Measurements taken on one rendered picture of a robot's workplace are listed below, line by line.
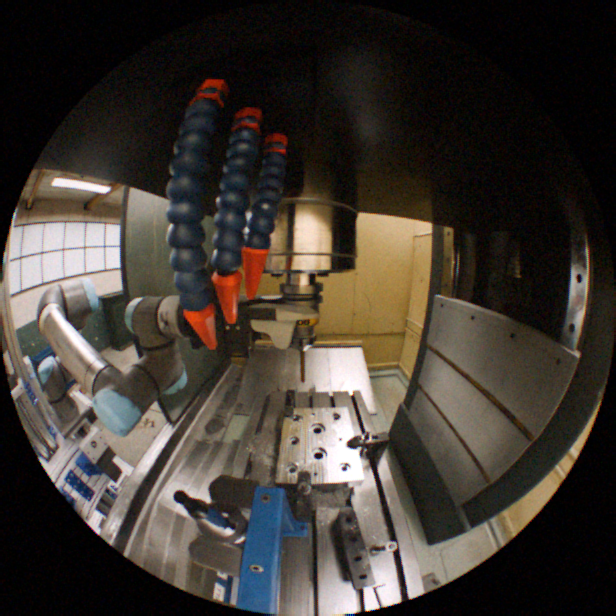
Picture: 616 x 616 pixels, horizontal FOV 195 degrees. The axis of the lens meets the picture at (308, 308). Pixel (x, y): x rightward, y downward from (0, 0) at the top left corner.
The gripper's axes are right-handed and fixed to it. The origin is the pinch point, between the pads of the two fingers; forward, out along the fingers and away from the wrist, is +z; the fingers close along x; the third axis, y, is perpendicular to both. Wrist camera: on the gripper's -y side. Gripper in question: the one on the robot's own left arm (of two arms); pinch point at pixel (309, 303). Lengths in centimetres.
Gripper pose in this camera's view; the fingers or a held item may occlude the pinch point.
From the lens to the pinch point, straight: 25.8
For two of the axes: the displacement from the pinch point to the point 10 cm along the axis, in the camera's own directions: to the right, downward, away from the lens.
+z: 10.0, -0.1, 0.0
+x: 0.0, 2.4, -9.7
